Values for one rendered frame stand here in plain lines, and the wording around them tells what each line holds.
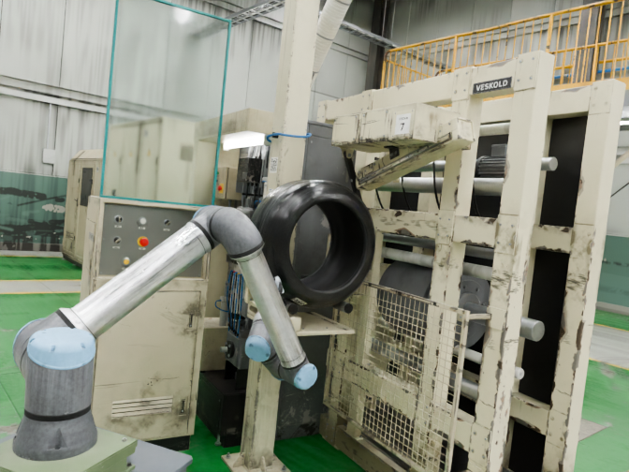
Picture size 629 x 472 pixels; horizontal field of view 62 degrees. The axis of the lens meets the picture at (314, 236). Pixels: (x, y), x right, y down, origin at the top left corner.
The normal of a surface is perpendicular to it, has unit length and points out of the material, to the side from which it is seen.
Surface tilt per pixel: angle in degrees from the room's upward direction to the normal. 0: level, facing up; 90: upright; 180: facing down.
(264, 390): 90
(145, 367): 89
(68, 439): 70
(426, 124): 90
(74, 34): 90
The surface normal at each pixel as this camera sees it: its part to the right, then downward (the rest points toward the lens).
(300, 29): 0.51, 0.10
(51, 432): 0.33, -0.26
